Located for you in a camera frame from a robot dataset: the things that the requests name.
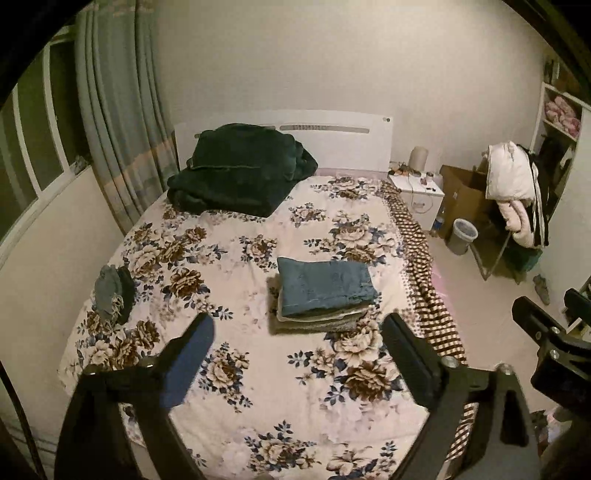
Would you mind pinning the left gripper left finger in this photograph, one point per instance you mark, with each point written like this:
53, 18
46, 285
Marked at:
93, 443

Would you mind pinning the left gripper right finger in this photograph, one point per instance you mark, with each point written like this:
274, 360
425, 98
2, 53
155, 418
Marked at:
501, 443

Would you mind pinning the blue denim jeans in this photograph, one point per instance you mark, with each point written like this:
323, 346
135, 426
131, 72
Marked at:
294, 268

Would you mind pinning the small grey-green cloth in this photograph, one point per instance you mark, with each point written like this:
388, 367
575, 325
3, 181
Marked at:
114, 292

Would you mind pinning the floral bed quilt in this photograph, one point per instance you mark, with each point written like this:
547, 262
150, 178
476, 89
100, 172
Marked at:
289, 405

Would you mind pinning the grey waste bin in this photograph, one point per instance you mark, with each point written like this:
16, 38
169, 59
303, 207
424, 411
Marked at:
463, 234

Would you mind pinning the beige folded pants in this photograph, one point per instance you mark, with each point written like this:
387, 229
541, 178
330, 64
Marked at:
325, 323

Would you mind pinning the folding chair with clothes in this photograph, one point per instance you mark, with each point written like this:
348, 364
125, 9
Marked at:
515, 232

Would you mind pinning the white puffy jacket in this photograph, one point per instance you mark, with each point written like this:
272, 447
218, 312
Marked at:
509, 175

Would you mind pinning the brown cardboard box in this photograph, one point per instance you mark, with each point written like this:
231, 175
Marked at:
464, 197

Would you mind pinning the white nightstand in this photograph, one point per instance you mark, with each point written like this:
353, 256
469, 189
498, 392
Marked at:
422, 195

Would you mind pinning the white wardrobe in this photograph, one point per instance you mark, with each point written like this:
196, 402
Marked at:
565, 262

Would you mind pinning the pink folded blanket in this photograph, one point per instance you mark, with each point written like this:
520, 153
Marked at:
562, 115

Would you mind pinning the beige table lamp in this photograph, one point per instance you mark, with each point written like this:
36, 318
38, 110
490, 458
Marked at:
418, 158

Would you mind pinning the white bed headboard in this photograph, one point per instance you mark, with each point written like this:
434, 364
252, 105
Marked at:
338, 140

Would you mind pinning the grey striped curtain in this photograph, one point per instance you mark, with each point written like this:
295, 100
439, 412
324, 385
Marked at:
129, 136

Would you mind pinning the window frame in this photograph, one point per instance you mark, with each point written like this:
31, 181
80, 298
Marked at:
43, 144

